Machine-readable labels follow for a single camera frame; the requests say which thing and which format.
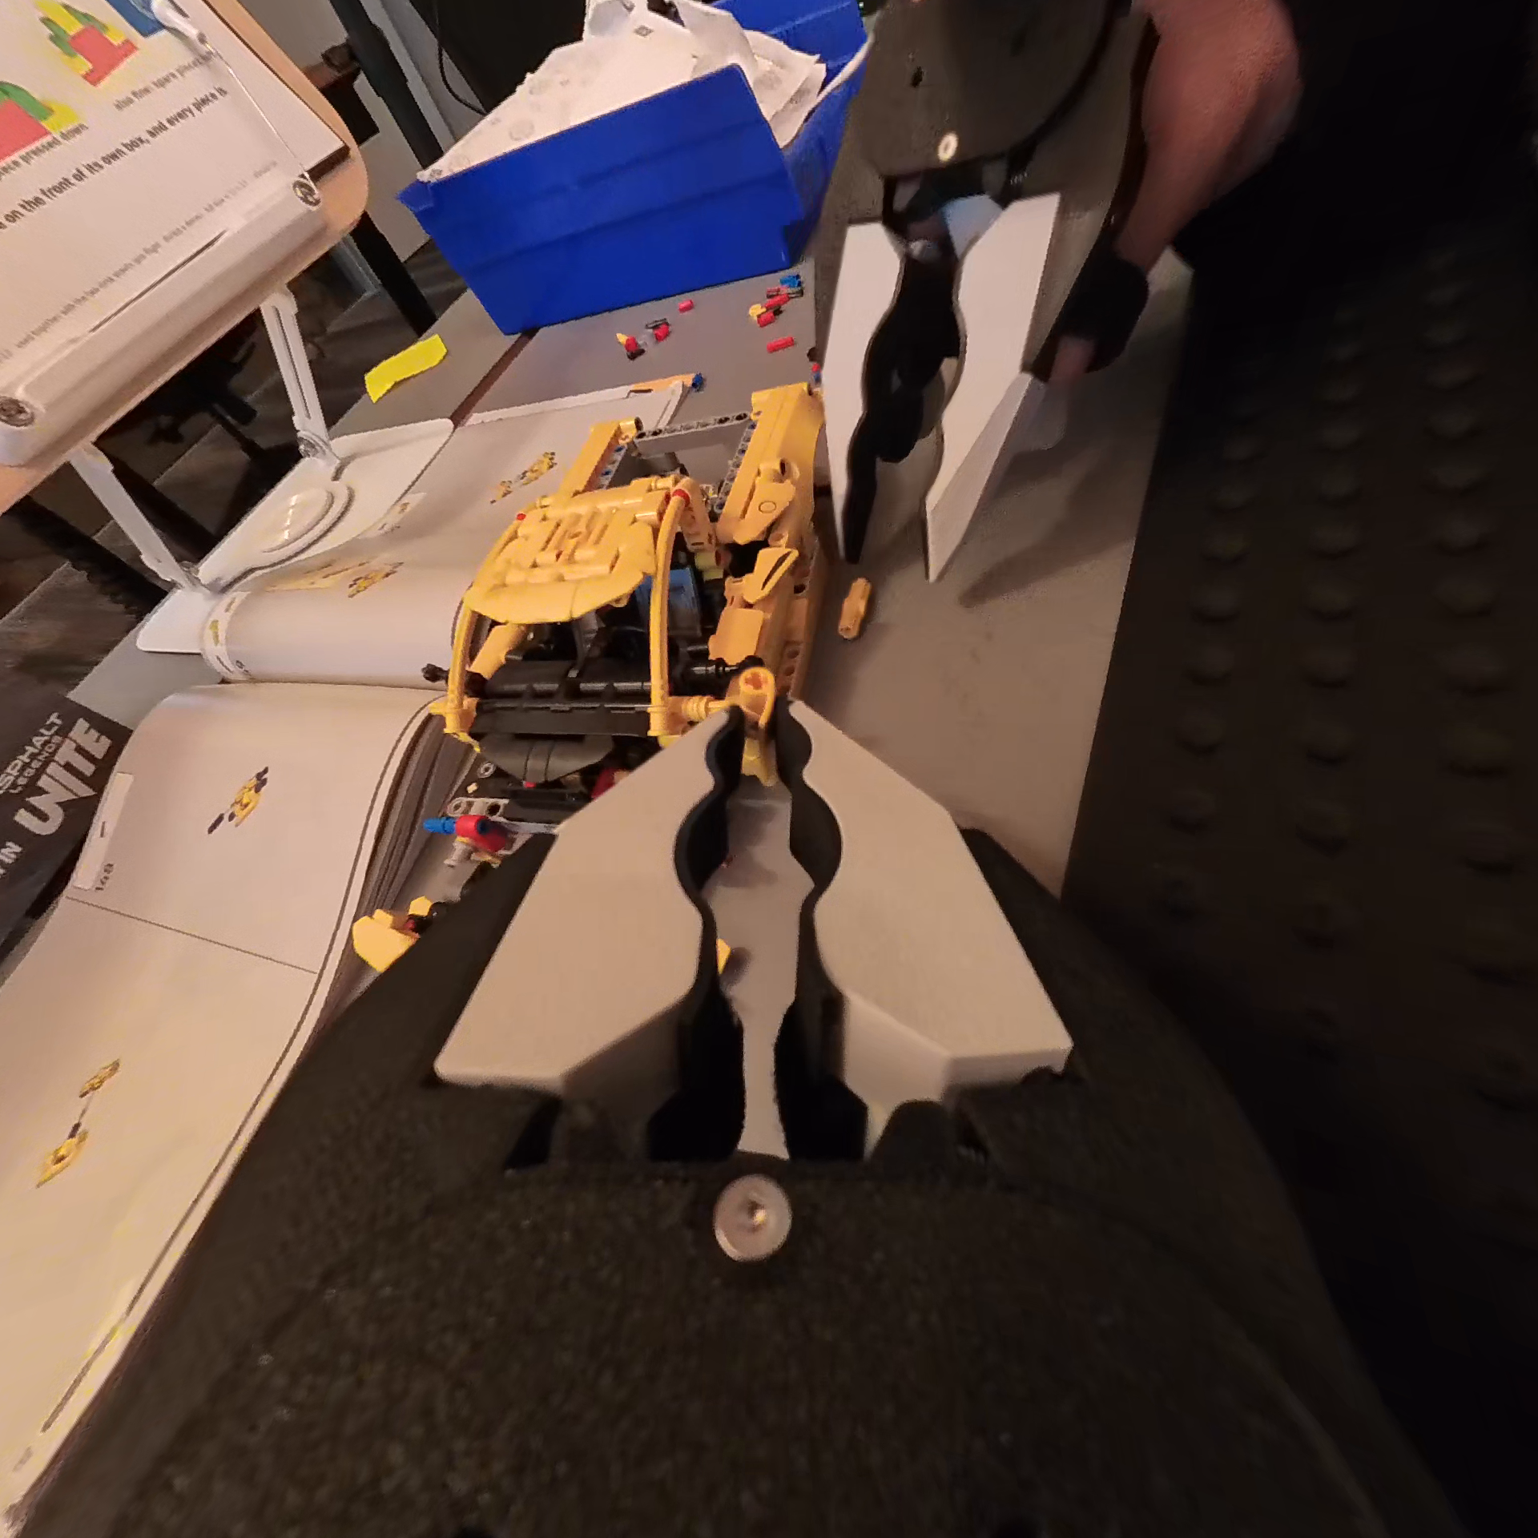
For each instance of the instruction booklet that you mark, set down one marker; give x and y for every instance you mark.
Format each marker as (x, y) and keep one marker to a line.
(181, 961)

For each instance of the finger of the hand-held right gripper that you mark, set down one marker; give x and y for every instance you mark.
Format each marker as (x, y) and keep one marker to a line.
(1010, 311)
(860, 337)

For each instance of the person's right hand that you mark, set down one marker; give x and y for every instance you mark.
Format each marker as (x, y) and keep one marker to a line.
(1215, 95)

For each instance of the yellow connector brick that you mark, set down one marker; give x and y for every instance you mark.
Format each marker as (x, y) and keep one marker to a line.
(761, 709)
(856, 606)

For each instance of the printed instruction sheet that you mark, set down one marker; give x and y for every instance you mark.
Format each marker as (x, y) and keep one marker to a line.
(120, 156)

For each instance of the black toy set box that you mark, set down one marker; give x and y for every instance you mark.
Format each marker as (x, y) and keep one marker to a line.
(49, 769)

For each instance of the scatter of small coloured pins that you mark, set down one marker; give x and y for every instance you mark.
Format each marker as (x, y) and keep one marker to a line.
(770, 309)

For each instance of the blue storage bin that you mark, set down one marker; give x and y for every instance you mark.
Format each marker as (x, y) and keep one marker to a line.
(626, 203)

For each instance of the yellow paper strip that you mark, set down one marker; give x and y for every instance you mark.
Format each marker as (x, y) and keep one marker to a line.
(408, 366)

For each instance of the white tablet stand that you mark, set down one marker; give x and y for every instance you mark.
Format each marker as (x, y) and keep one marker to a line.
(302, 503)

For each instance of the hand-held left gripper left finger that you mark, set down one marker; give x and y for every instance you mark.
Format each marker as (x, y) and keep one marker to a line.
(565, 961)

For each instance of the white crumpled papers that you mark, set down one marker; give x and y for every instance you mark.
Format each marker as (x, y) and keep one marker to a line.
(578, 95)

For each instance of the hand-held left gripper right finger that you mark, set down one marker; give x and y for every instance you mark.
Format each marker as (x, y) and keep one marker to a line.
(939, 961)

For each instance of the yellow toy brick car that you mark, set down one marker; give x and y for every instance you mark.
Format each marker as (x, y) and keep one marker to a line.
(578, 553)

